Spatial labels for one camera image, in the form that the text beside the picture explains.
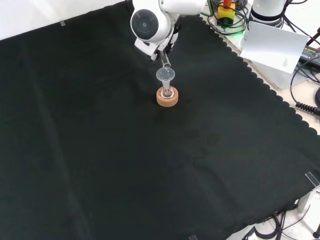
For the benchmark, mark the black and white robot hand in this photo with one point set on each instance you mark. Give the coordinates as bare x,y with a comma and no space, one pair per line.
150,48

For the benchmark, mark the clear graduated cylinder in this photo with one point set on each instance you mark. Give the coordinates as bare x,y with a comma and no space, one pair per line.
165,60

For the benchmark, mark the clear round-bottom flask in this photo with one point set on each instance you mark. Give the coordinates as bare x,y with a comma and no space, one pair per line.
167,93

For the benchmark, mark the yellow stop button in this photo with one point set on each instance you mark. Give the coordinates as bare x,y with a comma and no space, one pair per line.
226,13

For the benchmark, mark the clear cloth clip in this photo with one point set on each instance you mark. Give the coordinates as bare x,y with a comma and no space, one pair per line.
193,237
313,178
62,23

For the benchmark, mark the black cloth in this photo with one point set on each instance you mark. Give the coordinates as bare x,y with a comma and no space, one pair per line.
100,150

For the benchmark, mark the pale board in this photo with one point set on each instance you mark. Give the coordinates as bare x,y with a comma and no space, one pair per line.
272,47

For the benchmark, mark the black power adapter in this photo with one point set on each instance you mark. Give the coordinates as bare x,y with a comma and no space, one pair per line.
311,56

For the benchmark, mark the grey metal bracket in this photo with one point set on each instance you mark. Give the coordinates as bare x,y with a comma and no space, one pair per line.
306,200

